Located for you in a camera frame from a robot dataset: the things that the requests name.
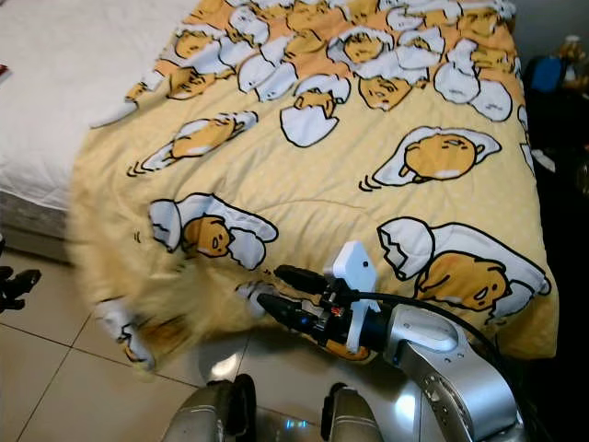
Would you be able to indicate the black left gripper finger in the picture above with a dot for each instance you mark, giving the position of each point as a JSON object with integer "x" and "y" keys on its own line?
{"x": 29, "y": 276}

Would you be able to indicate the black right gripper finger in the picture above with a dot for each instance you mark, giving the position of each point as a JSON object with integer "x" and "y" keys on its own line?
{"x": 290, "y": 315}
{"x": 304, "y": 279}

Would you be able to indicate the yellow cartoon egg quilt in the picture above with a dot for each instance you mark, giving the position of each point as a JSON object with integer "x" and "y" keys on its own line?
{"x": 331, "y": 184}

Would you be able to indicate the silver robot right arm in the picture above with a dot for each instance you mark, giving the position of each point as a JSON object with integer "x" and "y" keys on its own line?
{"x": 442, "y": 368}

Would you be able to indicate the grey patterned mattress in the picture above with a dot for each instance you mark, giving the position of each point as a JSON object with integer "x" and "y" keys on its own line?
{"x": 32, "y": 226}

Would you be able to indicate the silver robot right leg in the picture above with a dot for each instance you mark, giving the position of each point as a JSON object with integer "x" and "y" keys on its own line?
{"x": 354, "y": 419}

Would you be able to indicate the silver robot leg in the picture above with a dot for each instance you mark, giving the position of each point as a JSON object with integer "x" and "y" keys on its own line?
{"x": 354, "y": 419}
{"x": 212, "y": 414}

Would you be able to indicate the silver robot left leg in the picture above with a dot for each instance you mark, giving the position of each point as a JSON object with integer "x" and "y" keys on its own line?
{"x": 212, "y": 414}

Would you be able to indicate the white quilted mattress pad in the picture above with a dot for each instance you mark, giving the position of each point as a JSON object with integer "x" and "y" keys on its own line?
{"x": 74, "y": 92}

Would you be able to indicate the small blue object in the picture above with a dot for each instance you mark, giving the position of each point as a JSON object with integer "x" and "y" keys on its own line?
{"x": 548, "y": 74}

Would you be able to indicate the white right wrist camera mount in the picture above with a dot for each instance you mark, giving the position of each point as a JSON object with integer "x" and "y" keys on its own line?
{"x": 354, "y": 267}

